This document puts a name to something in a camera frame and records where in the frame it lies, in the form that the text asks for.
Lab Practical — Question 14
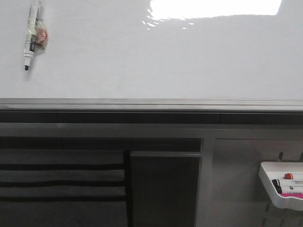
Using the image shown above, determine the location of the upper black-capped marker in tray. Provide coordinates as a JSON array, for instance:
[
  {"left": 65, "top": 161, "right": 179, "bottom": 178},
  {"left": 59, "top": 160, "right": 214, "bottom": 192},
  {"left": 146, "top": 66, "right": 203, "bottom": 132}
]
[{"left": 272, "top": 179, "right": 303, "bottom": 187}]

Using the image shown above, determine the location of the white whiteboard with aluminium frame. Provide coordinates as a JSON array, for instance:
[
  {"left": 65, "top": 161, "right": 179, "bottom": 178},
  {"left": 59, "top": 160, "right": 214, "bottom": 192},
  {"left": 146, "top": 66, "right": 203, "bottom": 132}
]
[{"left": 0, "top": 0, "right": 303, "bottom": 112}]

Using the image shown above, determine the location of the lower black-capped marker in tray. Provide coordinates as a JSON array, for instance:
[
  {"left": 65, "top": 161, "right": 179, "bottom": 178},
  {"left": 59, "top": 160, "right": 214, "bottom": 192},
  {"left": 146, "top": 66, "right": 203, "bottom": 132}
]
[{"left": 275, "top": 186, "right": 303, "bottom": 194}]

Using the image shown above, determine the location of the red-capped marker in tray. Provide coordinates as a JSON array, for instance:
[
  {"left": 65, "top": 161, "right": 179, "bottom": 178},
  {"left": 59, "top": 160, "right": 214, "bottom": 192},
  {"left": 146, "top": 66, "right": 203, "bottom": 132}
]
[{"left": 284, "top": 173, "right": 303, "bottom": 180}]

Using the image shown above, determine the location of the grey fabric organiser with black stripes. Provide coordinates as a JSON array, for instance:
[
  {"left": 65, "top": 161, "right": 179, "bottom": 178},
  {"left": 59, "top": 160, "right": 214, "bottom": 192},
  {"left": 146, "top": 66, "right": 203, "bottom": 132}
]
[{"left": 0, "top": 149, "right": 133, "bottom": 227}]

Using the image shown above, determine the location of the white black-tipped whiteboard marker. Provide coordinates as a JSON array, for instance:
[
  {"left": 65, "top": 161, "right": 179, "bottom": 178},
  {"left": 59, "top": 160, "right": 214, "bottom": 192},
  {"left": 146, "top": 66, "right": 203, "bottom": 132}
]
[{"left": 24, "top": 0, "right": 41, "bottom": 71}]

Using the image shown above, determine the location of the black-capped marker in tray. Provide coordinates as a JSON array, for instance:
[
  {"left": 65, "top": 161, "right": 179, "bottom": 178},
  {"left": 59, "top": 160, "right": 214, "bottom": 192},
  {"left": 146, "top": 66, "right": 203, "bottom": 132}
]
[
  {"left": 275, "top": 186, "right": 303, "bottom": 194},
  {"left": 272, "top": 179, "right": 303, "bottom": 187}
]

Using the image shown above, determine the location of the pink marker in tray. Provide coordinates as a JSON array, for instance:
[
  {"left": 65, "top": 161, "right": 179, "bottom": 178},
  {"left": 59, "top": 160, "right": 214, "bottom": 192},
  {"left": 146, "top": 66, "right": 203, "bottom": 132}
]
[{"left": 280, "top": 193, "right": 303, "bottom": 199}]

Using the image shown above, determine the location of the white wavy-edged marker tray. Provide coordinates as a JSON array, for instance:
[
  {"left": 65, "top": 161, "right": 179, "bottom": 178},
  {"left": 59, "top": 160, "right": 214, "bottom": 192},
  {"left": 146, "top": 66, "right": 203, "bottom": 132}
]
[{"left": 259, "top": 161, "right": 303, "bottom": 211}]

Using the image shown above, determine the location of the red round magnet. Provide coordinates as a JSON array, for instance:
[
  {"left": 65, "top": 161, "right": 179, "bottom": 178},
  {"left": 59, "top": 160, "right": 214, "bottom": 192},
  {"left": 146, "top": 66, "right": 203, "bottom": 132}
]
[{"left": 36, "top": 28, "right": 48, "bottom": 45}]

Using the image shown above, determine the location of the dark grey panel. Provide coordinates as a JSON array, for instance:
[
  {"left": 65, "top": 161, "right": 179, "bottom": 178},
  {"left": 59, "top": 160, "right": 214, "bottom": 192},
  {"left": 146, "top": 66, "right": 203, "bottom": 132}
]
[{"left": 131, "top": 151, "right": 201, "bottom": 227}]

